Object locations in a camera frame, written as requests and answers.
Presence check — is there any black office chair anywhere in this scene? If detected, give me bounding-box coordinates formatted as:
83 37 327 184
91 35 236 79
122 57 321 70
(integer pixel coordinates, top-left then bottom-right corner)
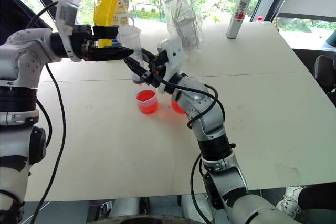
313 54 336 95

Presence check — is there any metal wire rack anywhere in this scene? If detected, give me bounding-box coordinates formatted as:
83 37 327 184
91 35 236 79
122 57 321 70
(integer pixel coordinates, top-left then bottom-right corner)
165 0 202 53

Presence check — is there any white cylindrical tube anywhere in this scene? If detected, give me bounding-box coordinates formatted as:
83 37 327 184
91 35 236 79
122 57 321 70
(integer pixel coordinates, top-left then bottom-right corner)
226 0 254 40

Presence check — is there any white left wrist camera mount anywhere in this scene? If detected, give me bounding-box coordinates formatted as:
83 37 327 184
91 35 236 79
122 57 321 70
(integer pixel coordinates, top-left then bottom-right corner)
54 0 81 61

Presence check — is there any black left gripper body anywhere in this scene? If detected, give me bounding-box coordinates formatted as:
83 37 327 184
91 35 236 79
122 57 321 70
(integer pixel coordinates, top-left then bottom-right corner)
70 24 96 62

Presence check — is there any black right shoulder cable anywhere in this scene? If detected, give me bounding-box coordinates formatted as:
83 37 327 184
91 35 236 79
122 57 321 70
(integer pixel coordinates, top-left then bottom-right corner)
190 153 214 224

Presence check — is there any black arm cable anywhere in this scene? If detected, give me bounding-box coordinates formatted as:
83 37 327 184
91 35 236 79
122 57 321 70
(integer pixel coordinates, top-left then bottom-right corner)
24 0 67 224
150 61 227 130

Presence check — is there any clear plastic cup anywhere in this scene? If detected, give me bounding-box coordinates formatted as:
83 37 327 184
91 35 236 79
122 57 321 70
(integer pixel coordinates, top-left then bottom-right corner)
117 15 144 86

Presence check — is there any dark trouser leg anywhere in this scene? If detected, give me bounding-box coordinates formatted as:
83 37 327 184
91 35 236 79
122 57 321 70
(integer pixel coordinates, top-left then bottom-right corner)
297 184 336 224

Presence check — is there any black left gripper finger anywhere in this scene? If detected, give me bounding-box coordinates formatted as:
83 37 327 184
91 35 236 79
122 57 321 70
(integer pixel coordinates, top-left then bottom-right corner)
92 25 121 42
86 46 135 62

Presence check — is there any clear cup with red liquid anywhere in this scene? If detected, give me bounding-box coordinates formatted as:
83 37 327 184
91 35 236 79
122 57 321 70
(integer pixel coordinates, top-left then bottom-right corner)
135 89 159 115
171 97 187 115

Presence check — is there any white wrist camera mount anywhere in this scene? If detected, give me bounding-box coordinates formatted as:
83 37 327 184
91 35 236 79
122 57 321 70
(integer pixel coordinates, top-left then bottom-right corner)
156 37 185 95
54 0 81 61

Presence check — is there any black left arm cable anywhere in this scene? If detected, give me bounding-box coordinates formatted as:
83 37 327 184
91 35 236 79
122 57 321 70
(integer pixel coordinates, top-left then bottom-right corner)
24 0 67 224

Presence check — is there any yellow plastic bag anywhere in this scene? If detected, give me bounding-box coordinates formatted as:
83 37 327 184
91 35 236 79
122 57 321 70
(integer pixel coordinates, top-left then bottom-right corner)
93 0 132 48

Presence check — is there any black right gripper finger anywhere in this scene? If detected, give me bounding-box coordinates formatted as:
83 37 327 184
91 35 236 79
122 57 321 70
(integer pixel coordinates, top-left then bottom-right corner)
141 48 158 63
123 57 151 81

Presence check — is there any white sneaker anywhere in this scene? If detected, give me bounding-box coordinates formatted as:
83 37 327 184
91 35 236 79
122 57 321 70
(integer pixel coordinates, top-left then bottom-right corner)
275 186 306 219

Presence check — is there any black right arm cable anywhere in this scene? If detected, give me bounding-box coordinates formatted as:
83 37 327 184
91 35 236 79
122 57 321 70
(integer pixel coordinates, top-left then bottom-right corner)
150 61 227 130

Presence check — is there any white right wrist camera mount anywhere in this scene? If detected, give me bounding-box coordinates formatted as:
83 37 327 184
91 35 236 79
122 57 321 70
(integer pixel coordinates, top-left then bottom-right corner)
156 37 185 95

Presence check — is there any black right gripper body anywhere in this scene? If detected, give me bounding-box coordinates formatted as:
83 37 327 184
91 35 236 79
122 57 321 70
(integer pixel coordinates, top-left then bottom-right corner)
141 51 169 88

